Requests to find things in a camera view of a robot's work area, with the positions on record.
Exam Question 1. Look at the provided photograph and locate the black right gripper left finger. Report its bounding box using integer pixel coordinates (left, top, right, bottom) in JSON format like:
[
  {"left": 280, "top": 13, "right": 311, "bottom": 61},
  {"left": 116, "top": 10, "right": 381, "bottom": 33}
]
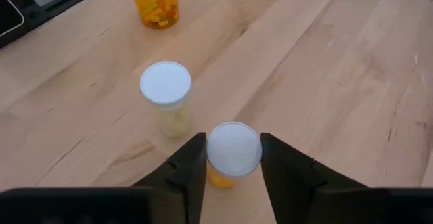
[{"left": 0, "top": 132, "right": 208, "bottom": 224}]

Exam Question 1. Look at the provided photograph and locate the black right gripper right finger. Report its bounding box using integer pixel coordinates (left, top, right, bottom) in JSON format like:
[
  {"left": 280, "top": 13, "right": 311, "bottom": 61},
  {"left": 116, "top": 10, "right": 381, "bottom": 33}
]
[{"left": 260, "top": 133, "right": 433, "bottom": 224}]

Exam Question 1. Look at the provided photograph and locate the small orange pill bottle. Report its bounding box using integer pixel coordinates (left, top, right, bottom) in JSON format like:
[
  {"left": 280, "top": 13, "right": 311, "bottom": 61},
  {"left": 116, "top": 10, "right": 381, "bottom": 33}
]
[{"left": 205, "top": 121, "right": 263, "bottom": 189}]

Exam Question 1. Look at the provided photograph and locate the small pale pill bottle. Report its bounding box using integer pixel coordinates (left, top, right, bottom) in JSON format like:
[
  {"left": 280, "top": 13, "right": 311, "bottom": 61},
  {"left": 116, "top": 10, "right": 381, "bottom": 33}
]
[{"left": 139, "top": 60, "right": 193, "bottom": 139}]

